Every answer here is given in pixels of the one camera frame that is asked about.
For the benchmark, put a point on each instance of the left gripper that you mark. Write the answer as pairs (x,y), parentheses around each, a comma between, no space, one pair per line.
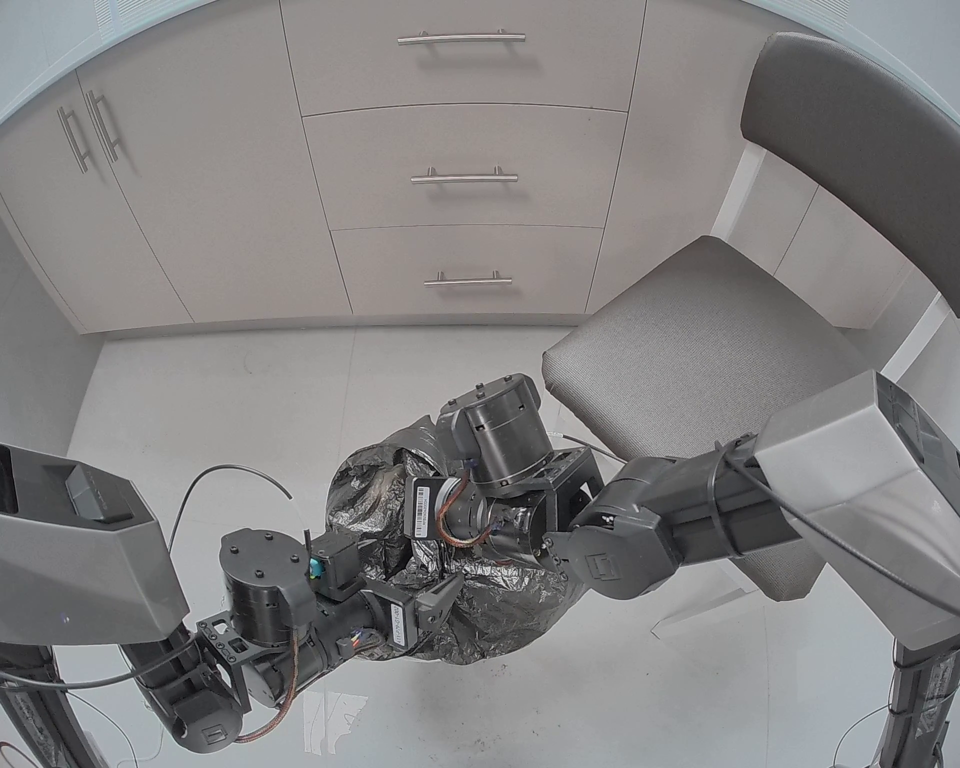
(352,626)

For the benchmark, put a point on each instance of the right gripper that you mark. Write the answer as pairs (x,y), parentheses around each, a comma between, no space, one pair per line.
(420,506)

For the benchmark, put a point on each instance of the black plastic bag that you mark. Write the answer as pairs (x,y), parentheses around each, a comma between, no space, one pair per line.
(495,607)

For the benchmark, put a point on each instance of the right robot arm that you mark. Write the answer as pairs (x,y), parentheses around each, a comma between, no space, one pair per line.
(825,465)

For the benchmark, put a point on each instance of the grey padded white chair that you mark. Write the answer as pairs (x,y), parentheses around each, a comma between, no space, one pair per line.
(712,337)

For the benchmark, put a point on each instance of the beige cabinet with drawers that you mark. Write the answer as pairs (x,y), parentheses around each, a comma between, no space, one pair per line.
(465,75)

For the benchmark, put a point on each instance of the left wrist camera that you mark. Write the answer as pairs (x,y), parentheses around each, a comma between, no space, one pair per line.
(337,562)

